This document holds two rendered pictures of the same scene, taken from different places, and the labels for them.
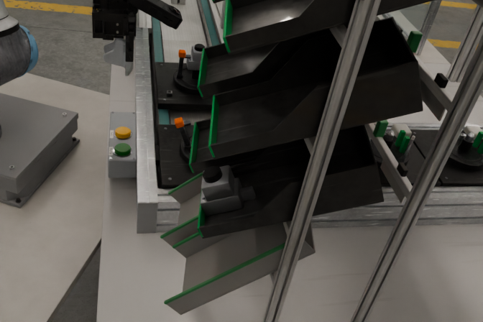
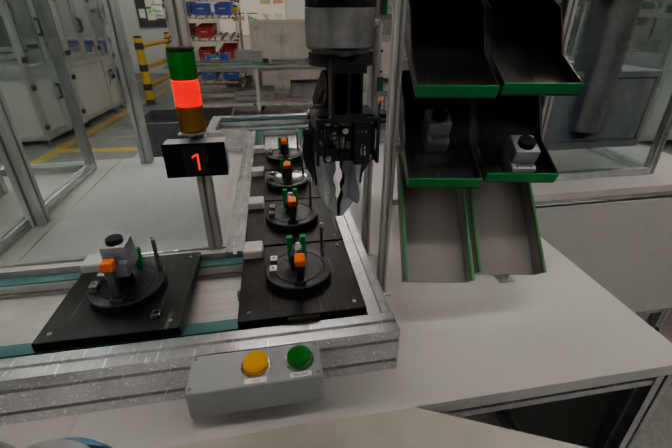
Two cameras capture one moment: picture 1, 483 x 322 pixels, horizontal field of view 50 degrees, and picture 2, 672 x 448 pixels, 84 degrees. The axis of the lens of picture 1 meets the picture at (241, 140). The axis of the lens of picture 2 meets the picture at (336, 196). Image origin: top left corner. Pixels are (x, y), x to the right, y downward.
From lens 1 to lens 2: 1.18 m
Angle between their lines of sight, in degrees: 70
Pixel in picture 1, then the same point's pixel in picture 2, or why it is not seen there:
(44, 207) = not seen: outside the picture
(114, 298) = (494, 375)
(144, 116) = (201, 347)
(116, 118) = (208, 380)
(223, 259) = (493, 229)
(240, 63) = (441, 74)
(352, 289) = not seen: hidden behind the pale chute
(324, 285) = not seen: hidden behind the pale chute
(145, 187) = (370, 325)
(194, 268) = (490, 262)
